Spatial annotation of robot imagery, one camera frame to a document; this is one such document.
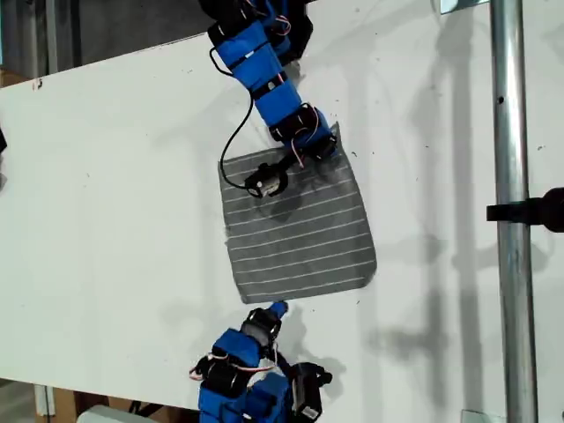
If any grey white-striped towel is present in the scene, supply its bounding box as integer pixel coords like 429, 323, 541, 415
217, 120, 379, 306

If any white plastic container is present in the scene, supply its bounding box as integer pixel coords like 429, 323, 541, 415
77, 404, 156, 423

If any brown cardboard box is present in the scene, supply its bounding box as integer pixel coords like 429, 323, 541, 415
0, 64, 35, 90

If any black camera stalk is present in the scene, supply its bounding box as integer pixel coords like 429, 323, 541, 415
263, 150, 301, 176

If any black camera cable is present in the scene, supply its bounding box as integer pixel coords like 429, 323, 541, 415
209, 45, 256, 191

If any steel post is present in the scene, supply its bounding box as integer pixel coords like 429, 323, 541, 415
489, 0, 540, 423

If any black post clamp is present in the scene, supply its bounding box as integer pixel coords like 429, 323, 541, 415
486, 187, 564, 234

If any white table leg bracket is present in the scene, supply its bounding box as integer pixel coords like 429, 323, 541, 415
33, 383, 56, 418

